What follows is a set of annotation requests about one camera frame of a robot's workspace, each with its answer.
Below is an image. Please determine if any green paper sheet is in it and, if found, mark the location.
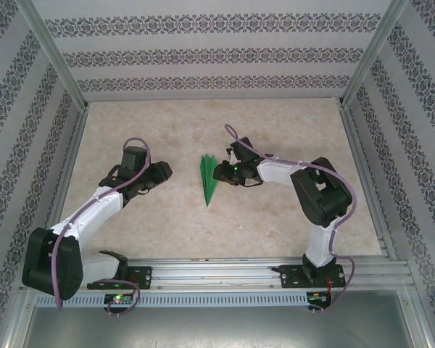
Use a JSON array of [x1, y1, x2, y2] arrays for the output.
[[199, 154, 220, 207]]

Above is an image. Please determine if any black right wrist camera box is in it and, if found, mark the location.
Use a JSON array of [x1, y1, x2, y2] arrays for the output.
[[225, 136, 257, 165]]

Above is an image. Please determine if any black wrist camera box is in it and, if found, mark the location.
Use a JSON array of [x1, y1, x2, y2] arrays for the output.
[[225, 136, 257, 165], [122, 142, 149, 170]]

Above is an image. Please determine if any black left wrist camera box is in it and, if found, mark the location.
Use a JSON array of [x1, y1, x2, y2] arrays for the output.
[[122, 142, 149, 170]]

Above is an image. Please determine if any aluminium side rail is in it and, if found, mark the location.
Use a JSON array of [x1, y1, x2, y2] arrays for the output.
[[34, 103, 91, 265], [339, 104, 399, 261]]

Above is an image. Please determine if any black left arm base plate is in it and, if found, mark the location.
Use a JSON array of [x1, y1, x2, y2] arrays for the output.
[[88, 266, 154, 291]]

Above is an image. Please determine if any aluminium mounting rail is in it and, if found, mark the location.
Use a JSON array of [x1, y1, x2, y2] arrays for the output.
[[20, 257, 416, 291]]

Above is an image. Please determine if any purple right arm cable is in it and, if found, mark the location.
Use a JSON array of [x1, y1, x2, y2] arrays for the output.
[[224, 124, 360, 315]]

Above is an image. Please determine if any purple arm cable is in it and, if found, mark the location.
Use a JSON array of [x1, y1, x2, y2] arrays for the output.
[[224, 124, 360, 315], [50, 136, 153, 315]]

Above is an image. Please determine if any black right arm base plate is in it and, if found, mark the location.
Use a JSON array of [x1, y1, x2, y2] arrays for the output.
[[271, 264, 347, 290]]

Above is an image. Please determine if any slotted grey cable duct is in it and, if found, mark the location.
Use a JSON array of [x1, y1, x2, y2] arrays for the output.
[[34, 291, 310, 309]]

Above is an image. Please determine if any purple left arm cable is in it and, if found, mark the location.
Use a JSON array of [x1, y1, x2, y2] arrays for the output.
[[50, 136, 153, 315]]

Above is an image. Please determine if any aluminium frame post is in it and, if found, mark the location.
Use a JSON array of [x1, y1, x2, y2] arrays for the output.
[[16, 0, 91, 112], [339, 0, 409, 109]]

